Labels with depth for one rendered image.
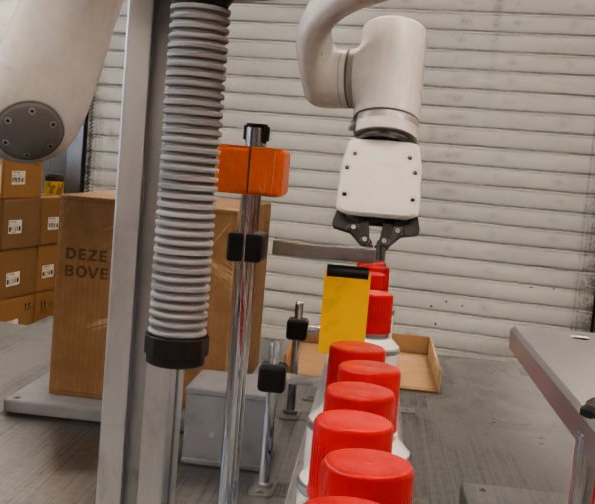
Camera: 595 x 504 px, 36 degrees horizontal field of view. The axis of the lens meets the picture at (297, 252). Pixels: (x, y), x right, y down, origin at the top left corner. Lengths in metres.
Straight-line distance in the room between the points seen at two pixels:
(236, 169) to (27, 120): 0.46
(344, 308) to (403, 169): 0.54
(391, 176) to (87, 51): 0.38
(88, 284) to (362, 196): 0.39
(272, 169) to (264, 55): 4.68
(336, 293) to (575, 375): 0.38
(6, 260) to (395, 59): 3.66
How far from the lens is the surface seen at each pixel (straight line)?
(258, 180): 0.56
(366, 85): 1.15
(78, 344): 1.26
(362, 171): 1.11
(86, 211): 1.23
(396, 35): 1.17
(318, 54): 1.15
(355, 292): 0.59
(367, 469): 0.32
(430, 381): 1.59
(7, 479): 1.04
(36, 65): 0.98
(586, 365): 0.24
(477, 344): 5.02
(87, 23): 0.99
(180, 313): 0.48
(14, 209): 4.66
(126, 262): 0.60
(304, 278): 5.14
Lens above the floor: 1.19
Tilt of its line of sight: 6 degrees down
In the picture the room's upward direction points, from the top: 5 degrees clockwise
